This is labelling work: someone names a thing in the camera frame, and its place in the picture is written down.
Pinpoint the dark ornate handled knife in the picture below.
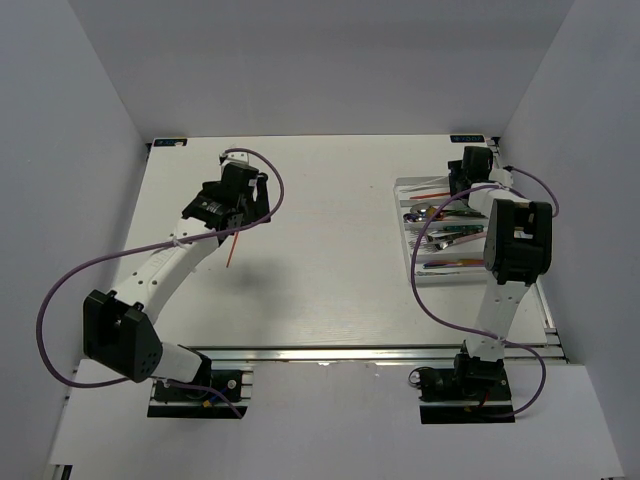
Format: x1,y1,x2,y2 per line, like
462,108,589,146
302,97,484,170
415,270,483,277

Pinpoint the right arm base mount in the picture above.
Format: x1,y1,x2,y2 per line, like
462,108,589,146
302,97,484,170
408,353,515,425

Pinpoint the pink handled spoon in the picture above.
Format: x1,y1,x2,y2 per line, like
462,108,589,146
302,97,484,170
410,202,436,217

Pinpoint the iridescent gold spoon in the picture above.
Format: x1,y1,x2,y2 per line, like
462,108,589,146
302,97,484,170
418,206,483,221

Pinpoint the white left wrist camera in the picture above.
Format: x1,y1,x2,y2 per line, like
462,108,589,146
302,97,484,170
219,151,250,170

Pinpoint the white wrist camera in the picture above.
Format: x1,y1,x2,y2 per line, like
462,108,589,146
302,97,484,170
219,151,250,170
488,168,513,190

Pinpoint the iridescent rainbow knife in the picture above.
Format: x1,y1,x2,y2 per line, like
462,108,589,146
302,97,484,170
422,259,484,269

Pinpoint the orange chopstick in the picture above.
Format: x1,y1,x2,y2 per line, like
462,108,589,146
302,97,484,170
409,192,450,200
225,232,239,268

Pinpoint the blue corner sticker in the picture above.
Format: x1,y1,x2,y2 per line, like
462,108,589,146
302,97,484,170
449,134,486,143
152,138,188,148

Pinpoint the left blue corner sticker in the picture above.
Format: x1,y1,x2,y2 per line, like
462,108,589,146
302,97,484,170
152,138,188,148

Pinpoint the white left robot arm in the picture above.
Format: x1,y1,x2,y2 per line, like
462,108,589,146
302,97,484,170
83,161,269,399

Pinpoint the green handled fork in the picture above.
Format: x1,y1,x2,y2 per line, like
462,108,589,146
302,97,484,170
424,225,485,242

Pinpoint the right blue corner sticker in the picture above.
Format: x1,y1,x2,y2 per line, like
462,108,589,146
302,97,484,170
449,134,486,143

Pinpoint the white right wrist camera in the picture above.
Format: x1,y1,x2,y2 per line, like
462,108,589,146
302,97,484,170
488,168,513,190

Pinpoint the aluminium table front rail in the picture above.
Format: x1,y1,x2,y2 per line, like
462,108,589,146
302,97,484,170
194,344,566,364

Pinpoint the white chopstick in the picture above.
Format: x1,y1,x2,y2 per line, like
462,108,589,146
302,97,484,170
401,176,449,193

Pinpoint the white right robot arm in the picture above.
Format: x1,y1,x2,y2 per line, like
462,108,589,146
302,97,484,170
448,146,557,399

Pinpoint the black handled spoon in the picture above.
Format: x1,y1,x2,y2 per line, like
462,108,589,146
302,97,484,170
403,210,486,225

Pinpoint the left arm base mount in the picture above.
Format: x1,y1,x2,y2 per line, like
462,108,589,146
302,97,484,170
147,363,254,420

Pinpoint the white cutlery tray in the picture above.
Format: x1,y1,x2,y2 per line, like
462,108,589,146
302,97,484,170
393,176,488,287

